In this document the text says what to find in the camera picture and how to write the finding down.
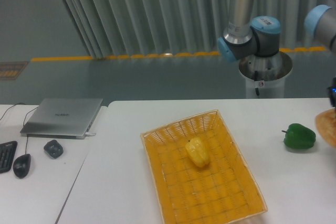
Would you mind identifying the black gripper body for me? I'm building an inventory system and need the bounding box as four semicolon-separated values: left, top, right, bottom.
327;77;336;108

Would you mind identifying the black computer mouse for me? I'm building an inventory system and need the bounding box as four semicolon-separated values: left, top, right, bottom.
13;154;32;179

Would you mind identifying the black mouse cable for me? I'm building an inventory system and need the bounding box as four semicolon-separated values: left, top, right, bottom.
23;110;37;155

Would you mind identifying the yellow bell pepper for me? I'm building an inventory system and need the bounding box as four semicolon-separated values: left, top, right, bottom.
185;137;210;167

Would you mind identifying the triangular golden bread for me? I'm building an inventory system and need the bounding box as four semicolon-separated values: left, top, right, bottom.
315;109;335;148

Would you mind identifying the yellow woven basket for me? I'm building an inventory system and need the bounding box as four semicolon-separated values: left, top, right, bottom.
141;110;268;223

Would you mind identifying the small black device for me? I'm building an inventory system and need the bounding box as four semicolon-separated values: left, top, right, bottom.
44;140;64;159

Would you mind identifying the green bell pepper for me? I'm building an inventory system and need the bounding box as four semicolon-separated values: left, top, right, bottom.
282;123;316;150

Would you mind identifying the silver laptop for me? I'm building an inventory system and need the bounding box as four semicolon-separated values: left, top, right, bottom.
20;98;103;139

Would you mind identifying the black keyboard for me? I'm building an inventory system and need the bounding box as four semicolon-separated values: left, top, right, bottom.
0;141;17;174

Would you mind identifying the black laptop cable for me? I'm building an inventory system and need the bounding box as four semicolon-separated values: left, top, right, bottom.
0;102;40;124

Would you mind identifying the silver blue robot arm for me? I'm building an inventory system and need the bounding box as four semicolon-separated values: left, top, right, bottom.
217;0;335;99

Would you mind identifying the grey pleated curtain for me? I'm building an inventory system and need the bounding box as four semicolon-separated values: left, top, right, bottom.
64;0;335;58

